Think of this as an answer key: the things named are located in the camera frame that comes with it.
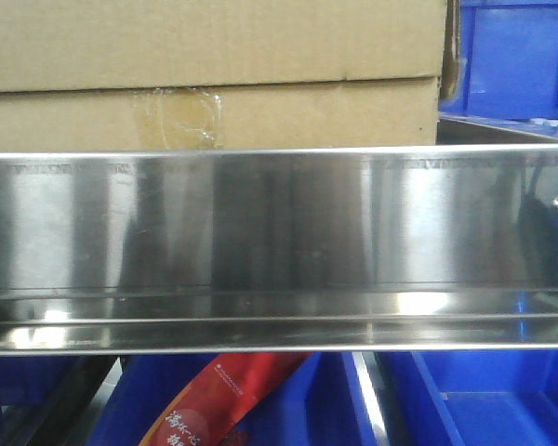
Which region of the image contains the brown cardboard carton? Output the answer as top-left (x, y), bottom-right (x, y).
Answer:
top-left (0, 1), bottom-right (458, 152)

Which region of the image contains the steel divider lower shelf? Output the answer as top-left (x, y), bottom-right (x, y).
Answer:
top-left (352, 351), bottom-right (408, 445)

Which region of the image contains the roller track shelf deck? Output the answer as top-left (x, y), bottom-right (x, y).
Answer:
top-left (436, 113), bottom-right (558, 145)

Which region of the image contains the blue bin lower middle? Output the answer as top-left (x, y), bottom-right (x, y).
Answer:
top-left (87, 352), bottom-right (378, 445)

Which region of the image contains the blue bin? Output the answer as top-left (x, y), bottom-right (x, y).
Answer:
top-left (381, 349), bottom-right (558, 445)
top-left (0, 356), bottom-right (78, 406)
top-left (87, 352), bottom-right (378, 445)
top-left (440, 1), bottom-right (558, 120)

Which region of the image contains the red snack package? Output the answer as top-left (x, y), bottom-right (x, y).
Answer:
top-left (139, 352), bottom-right (311, 445)

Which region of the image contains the blue bin lower right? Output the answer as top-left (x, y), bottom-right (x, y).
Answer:
top-left (381, 349), bottom-right (558, 445)

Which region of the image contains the blue bin upper right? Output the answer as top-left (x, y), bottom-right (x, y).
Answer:
top-left (440, 1), bottom-right (558, 120)

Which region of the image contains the blue bin lower left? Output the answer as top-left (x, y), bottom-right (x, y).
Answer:
top-left (0, 356), bottom-right (78, 406)

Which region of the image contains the stainless steel shelf front rail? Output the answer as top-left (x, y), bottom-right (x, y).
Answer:
top-left (0, 144), bottom-right (558, 356)

